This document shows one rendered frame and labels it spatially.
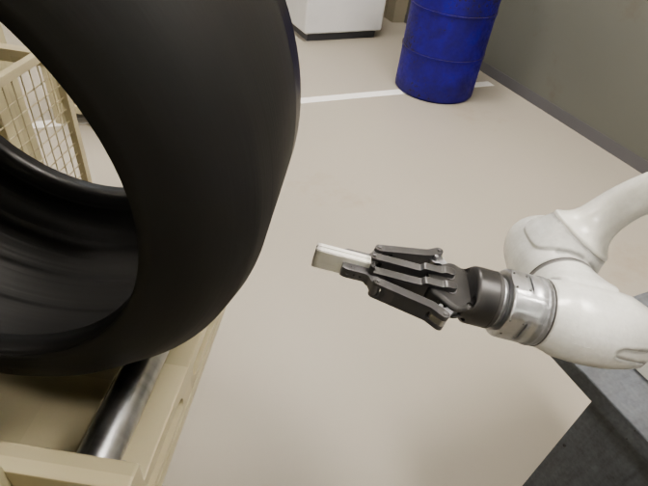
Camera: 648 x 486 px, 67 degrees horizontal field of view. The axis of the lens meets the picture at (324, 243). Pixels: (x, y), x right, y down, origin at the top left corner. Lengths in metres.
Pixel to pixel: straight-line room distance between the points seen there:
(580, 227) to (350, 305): 1.29
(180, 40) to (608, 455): 1.25
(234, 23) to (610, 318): 0.53
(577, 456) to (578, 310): 0.82
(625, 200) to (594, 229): 0.05
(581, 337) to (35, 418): 0.69
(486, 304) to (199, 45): 0.44
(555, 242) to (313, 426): 1.07
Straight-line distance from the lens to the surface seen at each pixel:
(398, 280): 0.61
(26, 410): 0.78
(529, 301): 0.64
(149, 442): 0.64
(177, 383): 0.68
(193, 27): 0.35
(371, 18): 4.75
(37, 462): 0.56
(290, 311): 1.90
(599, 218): 0.80
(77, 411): 0.76
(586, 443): 1.40
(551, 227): 0.79
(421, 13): 3.60
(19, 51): 1.32
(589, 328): 0.67
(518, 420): 1.84
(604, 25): 3.76
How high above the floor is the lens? 1.42
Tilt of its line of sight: 40 degrees down
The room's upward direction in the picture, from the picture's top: 8 degrees clockwise
